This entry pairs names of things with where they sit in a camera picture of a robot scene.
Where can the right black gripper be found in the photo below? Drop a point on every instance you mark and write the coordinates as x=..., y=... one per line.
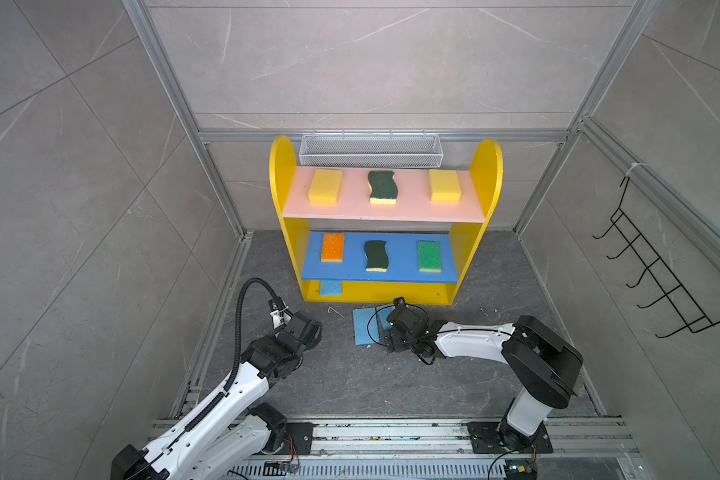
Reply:
x=391, y=342

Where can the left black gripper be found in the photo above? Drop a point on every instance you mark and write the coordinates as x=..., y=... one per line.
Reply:
x=271, y=339

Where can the blue sponge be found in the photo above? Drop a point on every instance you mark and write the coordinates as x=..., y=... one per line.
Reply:
x=362, y=322
x=330, y=288
x=382, y=314

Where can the dark green sponge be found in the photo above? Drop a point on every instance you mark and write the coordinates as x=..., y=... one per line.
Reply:
x=377, y=259
x=383, y=188

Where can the light green sponge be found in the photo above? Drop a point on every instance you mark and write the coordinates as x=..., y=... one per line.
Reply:
x=429, y=256

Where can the orange sponge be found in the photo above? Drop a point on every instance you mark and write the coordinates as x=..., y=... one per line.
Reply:
x=332, y=250

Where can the yellow sponge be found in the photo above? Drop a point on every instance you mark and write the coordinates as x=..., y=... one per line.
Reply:
x=444, y=186
x=325, y=187

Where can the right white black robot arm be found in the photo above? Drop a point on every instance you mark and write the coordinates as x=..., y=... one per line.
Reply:
x=546, y=365

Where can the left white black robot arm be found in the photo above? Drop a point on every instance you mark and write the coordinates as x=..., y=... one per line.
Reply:
x=230, y=424

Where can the yellow pink blue shelf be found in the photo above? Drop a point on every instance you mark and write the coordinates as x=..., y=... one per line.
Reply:
x=373, y=234

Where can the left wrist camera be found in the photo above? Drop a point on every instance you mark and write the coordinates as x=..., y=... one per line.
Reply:
x=279, y=313

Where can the white wire mesh basket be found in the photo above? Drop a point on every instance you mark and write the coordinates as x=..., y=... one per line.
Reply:
x=390, y=150

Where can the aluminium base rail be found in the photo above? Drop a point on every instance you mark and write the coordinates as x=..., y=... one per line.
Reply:
x=573, y=448

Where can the black wire hook rack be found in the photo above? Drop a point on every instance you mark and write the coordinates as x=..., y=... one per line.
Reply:
x=671, y=290

